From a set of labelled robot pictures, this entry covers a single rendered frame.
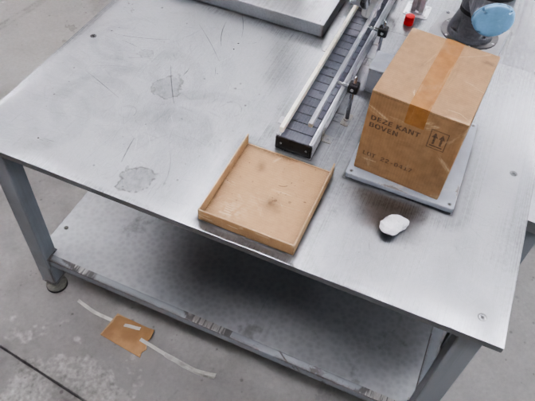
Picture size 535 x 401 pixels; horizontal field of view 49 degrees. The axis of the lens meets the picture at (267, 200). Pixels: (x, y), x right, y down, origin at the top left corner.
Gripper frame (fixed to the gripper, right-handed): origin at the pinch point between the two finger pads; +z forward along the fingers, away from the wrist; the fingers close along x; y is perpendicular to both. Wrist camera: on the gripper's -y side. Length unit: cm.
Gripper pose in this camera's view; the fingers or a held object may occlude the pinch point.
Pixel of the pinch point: (367, 6)
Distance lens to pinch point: 209.6
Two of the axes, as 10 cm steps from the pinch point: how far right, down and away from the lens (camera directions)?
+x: -3.7, 9.2, -1.3
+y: -9.2, -3.4, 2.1
